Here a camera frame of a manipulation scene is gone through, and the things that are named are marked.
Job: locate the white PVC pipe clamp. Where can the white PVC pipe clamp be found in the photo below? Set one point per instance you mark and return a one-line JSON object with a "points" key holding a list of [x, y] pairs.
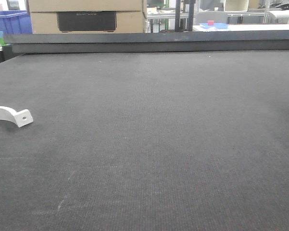
{"points": [[20, 119]]}

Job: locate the small red cube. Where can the small red cube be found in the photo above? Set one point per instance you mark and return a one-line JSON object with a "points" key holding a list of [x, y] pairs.
{"points": [[210, 22]]}

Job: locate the shallow blue tray with cube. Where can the shallow blue tray with cube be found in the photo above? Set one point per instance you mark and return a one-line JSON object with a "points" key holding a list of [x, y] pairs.
{"points": [[215, 25]]}

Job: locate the cardboard box with black print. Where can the cardboard box with black print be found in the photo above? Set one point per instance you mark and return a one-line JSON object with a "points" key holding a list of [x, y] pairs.
{"points": [[87, 16]]}

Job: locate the black raised table edge board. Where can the black raised table edge board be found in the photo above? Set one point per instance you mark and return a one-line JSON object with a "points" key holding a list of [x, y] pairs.
{"points": [[155, 42]]}

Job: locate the blue crate behind table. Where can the blue crate behind table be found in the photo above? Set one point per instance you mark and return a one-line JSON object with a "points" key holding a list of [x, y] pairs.
{"points": [[15, 22]]}

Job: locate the black vertical post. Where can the black vertical post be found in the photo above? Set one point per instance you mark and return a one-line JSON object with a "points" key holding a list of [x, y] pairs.
{"points": [[177, 15]]}

